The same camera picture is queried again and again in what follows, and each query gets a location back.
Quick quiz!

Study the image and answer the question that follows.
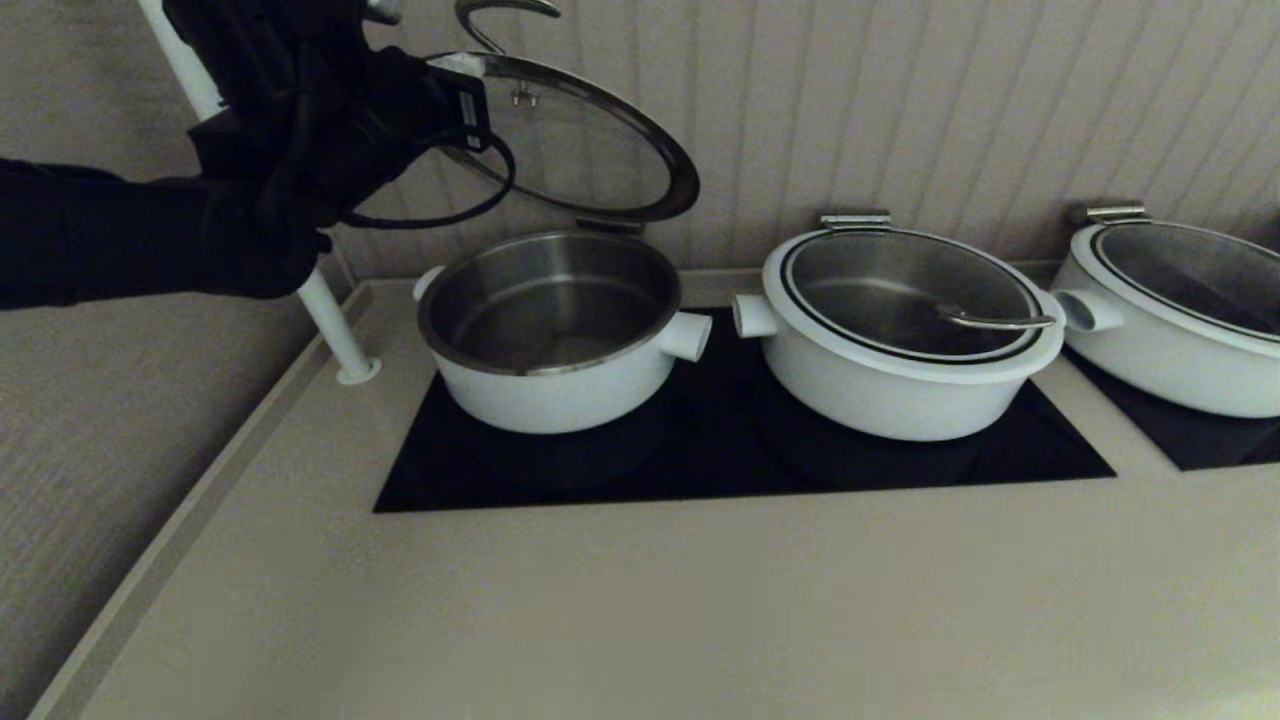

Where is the glass lid with steel handle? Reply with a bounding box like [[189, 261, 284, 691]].
[[1070, 220, 1280, 359], [425, 0, 701, 224], [762, 228, 1067, 385]]

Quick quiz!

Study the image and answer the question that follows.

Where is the white round pot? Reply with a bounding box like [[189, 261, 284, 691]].
[[414, 230, 714, 436], [1050, 255, 1280, 419], [732, 290, 1066, 443]]

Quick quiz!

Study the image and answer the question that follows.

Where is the white support pole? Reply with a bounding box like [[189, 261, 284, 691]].
[[138, 0, 383, 386]]

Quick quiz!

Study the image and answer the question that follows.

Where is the wide black glass hob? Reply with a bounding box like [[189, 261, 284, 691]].
[[373, 308, 1117, 515]]

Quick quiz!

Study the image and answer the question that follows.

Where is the small black glass hob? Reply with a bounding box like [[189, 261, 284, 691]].
[[1062, 345, 1280, 473]]

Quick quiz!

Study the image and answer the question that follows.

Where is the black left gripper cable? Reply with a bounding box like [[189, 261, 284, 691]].
[[340, 130, 517, 231]]

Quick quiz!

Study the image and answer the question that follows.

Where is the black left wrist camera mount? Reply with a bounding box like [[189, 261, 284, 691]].
[[162, 0, 401, 101]]

